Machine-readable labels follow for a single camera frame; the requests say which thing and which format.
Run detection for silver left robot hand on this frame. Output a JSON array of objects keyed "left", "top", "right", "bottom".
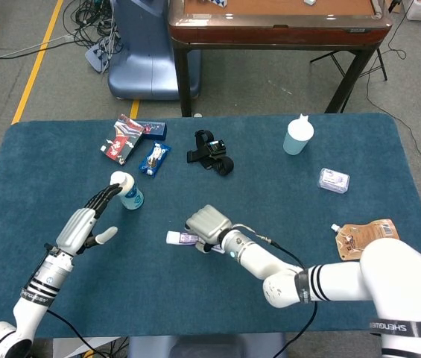
[{"left": 56, "top": 183, "right": 124, "bottom": 257}]

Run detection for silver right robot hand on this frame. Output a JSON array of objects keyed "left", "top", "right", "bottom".
[{"left": 185, "top": 204, "right": 233, "bottom": 253}]

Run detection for small purple white tube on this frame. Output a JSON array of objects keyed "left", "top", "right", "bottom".
[{"left": 165, "top": 230, "right": 226, "bottom": 253}]

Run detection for white milk bottle blue label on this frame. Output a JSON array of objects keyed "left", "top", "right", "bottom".
[{"left": 110, "top": 171, "right": 145, "bottom": 212}]

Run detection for blue felt table cloth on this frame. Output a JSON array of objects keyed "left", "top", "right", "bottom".
[{"left": 0, "top": 113, "right": 421, "bottom": 342}]

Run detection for blue cookie snack packet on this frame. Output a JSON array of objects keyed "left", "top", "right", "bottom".
[{"left": 138, "top": 140, "right": 171, "bottom": 178}]

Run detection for red black white box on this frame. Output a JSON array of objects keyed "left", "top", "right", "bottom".
[{"left": 100, "top": 113, "right": 145, "bottom": 166}]

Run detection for dark blue flat box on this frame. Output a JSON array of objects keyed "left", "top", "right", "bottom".
[{"left": 135, "top": 121, "right": 168, "bottom": 142}]

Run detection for light blue plastic cup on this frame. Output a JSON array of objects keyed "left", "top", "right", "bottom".
[{"left": 282, "top": 113, "right": 315, "bottom": 156}]

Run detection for blue grey robot torso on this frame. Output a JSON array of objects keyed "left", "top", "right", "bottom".
[{"left": 127, "top": 333, "right": 289, "bottom": 358}]

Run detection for clear purple small box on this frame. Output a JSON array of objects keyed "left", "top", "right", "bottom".
[{"left": 317, "top": 167, "right": 350, "bottom": 195}]

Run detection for brown pouch white spout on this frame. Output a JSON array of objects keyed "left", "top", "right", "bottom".
[{"left": 330, "top": 219, "right": 399, "bottom": 261}]

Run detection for grey power strip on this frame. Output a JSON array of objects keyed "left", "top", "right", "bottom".
[{"left": 85, "top": 35, "right": 116, "bottom": 74}]

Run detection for brown mahjong table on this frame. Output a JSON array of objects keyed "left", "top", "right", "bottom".
[{"left": 168, "top": 0, "right": 393, "bottom": 117}]

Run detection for black tripod stand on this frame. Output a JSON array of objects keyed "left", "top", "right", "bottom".
[{"left": 309, "top": 47, "right": 389, "bottom": 82}]

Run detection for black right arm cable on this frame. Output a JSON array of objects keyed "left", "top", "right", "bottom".
[{"left": 234, "top": 222, "right": 318, "bottom": 358}]

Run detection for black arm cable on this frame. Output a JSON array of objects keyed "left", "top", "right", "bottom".
[
  {"left": 234, "top": 222, "right": 318, "bottom": 358},
  {"left": 45, "top": 308, "right": 100, "bottom": 358}
]

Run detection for black camera strap mount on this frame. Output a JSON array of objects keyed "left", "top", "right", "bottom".
[{"left": 186, "top": 129, "right": 235, "bottom": 178}]

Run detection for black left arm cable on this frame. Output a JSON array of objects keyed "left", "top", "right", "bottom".
[{"left": 45, "top": 308, "right": 100, "bottom": 358}]

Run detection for blue purple robot pedestal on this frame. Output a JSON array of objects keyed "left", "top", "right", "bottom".
[{"left": 107, "top": 0, "right": 203, "bottom": 101}]

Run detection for white floor cable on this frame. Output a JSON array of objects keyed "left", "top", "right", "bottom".
[{"left": 0, "top": 34, "right": 75, "bottom": 67}]

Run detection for tangled floor cable bundle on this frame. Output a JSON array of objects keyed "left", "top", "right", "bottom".
[{"left": 64, "top": 0, "right": 122, "bottom": 50}]

